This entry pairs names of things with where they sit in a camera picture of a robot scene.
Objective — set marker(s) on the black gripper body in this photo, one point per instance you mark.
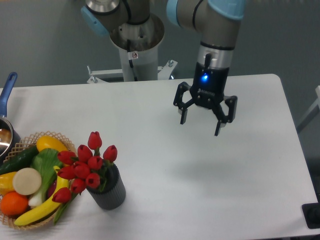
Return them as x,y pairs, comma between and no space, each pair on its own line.
208,85

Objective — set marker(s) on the red tulip bouquet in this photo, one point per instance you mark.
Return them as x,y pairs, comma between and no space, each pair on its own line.
85,168

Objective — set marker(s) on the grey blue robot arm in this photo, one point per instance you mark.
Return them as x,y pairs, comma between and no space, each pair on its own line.
218,22

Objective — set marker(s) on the grey ribbed vase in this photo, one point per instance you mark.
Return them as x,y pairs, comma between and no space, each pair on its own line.
114,192

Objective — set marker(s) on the black device at edge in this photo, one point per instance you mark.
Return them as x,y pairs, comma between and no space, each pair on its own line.
311,212

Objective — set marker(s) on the yellow squash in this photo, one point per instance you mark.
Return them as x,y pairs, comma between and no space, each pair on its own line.
46,146

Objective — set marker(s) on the green bok choy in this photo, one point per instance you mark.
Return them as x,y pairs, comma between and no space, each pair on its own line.
48,175

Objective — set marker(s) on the dark red fruit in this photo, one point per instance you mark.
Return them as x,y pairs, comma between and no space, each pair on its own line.
51,189

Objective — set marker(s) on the woven wicker basket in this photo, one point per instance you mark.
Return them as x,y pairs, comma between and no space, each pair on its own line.
23,144

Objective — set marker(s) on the yellow banana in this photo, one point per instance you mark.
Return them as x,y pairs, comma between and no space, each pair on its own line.
43,210

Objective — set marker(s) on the green cucumber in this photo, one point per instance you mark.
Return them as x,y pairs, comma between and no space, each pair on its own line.
19,161

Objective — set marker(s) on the beige round disc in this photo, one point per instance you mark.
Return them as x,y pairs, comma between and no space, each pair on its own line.
27,181

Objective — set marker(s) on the yellow bell pepper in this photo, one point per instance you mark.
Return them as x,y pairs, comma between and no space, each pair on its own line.
6,183

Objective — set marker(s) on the orange fruit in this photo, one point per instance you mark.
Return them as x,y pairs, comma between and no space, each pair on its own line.
13,204

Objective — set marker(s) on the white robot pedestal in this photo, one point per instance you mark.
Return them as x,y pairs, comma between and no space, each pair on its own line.
138,51

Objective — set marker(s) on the white frame at right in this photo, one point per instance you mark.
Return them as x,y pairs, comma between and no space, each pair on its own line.
310,113

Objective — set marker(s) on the blue handled saucepan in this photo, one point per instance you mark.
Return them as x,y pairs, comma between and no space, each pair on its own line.
8,136

